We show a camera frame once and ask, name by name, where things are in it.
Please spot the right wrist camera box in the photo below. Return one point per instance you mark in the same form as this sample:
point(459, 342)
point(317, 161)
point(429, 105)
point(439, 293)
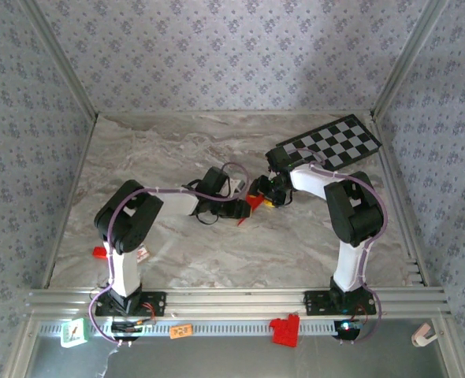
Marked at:
point(278, 159)

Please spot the aluminium table end rail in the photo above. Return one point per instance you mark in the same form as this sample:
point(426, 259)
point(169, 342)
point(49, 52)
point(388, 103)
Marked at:
point(236, 113)

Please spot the black grey chessboard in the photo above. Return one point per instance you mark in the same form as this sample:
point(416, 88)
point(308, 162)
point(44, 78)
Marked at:
point(343, 143)

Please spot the red toy brick piece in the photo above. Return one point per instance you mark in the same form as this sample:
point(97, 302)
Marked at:
point(285, 332)

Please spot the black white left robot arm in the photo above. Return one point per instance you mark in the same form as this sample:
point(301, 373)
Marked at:
point(130, 220)

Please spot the aluminium table side rail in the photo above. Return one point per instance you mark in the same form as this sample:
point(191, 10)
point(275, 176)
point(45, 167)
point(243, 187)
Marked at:
point(79, 169)
point(388, 157)

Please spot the orange label tag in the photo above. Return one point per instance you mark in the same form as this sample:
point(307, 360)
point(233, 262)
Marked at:
point(181, 331)

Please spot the aluminium frame post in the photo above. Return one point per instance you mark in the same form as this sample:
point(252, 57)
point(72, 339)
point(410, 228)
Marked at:
point(406, 59)
point(62, 59)

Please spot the brown white card packet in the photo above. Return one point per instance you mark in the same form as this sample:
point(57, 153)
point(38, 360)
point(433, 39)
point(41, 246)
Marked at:
point(143, 254)

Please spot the pink white plastic hook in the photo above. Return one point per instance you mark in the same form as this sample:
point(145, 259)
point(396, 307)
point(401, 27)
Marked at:
point(419, 338)

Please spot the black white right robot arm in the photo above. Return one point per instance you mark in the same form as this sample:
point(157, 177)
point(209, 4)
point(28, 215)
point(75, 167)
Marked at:
point(354, 212)

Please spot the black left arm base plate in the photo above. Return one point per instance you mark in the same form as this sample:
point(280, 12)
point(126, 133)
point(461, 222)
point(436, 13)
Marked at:
point(155, 303)

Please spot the green white square card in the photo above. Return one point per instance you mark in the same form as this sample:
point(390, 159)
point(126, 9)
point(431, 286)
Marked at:
point(74, 332)

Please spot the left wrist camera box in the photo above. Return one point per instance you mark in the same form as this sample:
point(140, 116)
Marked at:
point(215, 181)

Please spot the red cloth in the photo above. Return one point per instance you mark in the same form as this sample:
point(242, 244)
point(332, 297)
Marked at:
point(256, 201)

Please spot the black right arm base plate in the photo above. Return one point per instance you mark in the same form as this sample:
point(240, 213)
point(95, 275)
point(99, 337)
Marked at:
point(315, 303)

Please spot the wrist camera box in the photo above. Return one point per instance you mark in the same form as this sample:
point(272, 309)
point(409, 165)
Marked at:
point(278, 159)
point(215, 181)

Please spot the small red block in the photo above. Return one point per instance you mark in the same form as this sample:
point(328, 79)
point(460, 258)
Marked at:
point(98, 252)

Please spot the aluminium mounting rail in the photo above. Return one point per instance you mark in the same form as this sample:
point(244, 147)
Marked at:
point(232, 303)

